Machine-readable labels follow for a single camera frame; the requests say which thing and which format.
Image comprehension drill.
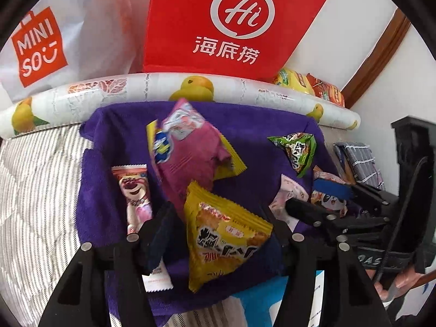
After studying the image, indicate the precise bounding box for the panda snack packet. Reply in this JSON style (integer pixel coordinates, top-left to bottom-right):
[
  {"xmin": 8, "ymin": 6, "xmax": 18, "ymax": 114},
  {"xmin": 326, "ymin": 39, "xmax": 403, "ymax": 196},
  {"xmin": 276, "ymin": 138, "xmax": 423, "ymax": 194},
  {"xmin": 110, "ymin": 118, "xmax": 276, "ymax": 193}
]
[{"xmin": 310, "ymin": 166, "xmax": 352, "ymax": 217}]

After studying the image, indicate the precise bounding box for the pale pink snack packet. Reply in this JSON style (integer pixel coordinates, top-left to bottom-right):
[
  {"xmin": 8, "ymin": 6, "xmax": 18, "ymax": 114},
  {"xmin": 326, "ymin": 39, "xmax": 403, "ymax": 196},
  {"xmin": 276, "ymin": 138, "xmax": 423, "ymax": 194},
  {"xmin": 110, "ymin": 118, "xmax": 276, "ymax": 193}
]
[{"xmin": 269, "ymin": 174, "xmax": 309, "ymax": 232}]

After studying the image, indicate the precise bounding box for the green snack packet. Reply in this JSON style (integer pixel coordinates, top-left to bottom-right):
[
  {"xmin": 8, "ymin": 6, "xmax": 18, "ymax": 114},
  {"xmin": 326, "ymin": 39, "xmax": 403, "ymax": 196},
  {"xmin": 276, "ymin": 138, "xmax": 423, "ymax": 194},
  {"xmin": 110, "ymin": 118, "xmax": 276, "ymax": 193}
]
[{"xmin": 268, "ymin": 132, "xmax": 317, "ymax": 178}]

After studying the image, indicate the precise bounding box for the yellow triangular snack packet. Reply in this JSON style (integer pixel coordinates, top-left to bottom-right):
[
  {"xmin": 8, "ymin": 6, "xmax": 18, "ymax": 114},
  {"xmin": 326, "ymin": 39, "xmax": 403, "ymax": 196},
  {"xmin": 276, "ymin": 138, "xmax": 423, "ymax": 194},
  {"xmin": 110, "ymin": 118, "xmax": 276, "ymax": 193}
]
[{"xmin": 183, "ymin": 181, "xmax": 273, "ymax": 293}]

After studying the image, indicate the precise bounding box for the long pink bear candy packet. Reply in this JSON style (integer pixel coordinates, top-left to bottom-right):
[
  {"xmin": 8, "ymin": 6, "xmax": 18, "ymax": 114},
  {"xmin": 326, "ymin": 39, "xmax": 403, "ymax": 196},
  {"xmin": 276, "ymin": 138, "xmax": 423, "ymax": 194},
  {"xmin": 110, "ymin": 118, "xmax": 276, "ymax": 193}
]
[{"xmin": 111, "ymin": 164, "xmax": 174, "ymax": 292}]

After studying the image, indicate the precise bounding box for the magenta snack bag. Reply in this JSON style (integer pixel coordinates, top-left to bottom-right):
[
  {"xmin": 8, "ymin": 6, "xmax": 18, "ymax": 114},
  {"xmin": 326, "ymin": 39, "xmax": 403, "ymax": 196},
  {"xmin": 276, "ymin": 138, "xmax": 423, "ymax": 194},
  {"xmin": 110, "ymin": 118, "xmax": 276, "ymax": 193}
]
[{"xmin": 146, "ymin": 98, "xmax": 247, "ymax": 220}]

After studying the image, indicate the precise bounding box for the person's right hand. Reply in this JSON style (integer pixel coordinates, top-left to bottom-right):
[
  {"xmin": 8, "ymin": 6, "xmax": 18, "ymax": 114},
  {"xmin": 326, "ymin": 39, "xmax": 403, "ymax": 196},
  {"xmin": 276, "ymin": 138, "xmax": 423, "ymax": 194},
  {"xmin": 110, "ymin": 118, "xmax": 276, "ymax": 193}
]
[{"xmin": 374, "ymin": 266, "xmax": 423, "ymax": 301}]

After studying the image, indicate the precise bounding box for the grey plaid folded cloth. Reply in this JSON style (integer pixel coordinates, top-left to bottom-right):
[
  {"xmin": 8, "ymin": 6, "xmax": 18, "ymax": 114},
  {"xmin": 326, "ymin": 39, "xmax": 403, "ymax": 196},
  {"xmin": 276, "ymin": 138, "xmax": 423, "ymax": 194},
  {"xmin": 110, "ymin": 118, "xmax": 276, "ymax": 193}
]
[{"xmin": 333, "ymin": 142, "xmax": 385, "ymax": 190}]

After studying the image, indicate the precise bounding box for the striped mattress pad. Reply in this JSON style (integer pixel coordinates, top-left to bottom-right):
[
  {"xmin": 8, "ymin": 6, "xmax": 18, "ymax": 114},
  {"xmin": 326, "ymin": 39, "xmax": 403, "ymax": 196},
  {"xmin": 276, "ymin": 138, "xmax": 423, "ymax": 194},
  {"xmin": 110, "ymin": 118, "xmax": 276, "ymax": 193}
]
[{"xmin": 1, "ymin": 125, "xmax": 93, "ymax": 326}]

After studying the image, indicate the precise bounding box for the blue tissue box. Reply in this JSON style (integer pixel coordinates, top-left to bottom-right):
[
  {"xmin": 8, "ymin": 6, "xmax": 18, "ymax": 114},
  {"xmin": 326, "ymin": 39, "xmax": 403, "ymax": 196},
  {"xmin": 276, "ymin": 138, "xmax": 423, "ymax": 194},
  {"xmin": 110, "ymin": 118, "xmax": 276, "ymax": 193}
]
[{"xmin": 224, "ymin": 270, "xmax": 325, "ymax": 327}]

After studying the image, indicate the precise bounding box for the orange chips bag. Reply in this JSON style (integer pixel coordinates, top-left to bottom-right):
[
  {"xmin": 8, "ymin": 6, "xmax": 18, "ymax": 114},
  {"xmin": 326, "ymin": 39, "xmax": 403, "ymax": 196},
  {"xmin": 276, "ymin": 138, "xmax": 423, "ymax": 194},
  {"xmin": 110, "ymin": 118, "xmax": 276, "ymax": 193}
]
[{"xmin": 306, "ymin": 73, "xmax": 345, "ymax": 107}]

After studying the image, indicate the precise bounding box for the purple towel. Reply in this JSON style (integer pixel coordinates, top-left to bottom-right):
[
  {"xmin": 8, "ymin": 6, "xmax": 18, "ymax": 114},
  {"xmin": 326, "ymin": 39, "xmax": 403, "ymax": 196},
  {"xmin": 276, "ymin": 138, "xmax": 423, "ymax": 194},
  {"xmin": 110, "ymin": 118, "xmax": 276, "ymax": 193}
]
[{"xmin": 76, "ymin": 101, "xmax": 337, "ymax": 326}]

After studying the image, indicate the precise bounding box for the yellow chips bag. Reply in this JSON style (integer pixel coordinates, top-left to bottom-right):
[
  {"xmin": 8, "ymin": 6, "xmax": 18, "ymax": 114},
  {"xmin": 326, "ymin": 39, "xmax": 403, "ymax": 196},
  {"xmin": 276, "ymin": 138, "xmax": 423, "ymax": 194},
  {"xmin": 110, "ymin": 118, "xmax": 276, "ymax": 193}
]
[{"xmin": 273, "ymin": 68, "xmax": 315, "ymax": 95}]

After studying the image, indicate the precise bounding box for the lemon-print wrapping roll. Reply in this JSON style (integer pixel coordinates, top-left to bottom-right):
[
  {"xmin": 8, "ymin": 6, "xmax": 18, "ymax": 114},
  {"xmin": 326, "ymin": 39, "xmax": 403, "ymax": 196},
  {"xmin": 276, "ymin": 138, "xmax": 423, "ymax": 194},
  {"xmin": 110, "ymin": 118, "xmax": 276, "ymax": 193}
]
[{"xmin": 1, "ymin": 72, "xmax": 361, "ymax": 139}]

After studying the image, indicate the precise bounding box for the red Haidilao paper bag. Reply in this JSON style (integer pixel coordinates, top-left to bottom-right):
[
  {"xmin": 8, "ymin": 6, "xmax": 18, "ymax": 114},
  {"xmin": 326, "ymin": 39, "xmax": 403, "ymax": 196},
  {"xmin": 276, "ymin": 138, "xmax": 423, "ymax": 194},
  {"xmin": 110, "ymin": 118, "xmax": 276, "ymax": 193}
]
[{"xmin": 143, "ymin": 0, "xmax": 327, "ymax": 81}]

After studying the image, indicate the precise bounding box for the white Miniso plastic bag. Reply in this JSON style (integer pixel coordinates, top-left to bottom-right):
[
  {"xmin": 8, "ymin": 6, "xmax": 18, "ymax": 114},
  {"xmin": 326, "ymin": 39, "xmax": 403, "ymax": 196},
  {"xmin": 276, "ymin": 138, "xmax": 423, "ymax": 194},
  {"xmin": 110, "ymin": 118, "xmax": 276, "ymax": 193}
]
[{"xmin": 1, "ymin": 0, "xmax": 149, "ymax": 103}]

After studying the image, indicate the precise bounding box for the brown door frame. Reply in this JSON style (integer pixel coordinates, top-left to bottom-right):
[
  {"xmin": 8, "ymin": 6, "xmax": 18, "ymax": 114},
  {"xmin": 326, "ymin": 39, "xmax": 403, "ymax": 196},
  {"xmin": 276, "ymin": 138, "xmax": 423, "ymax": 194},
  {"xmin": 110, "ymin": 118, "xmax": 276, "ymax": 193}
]
[{"xmin": 342, "ymin": 8, "xmax": 411, "ymax": 108}]

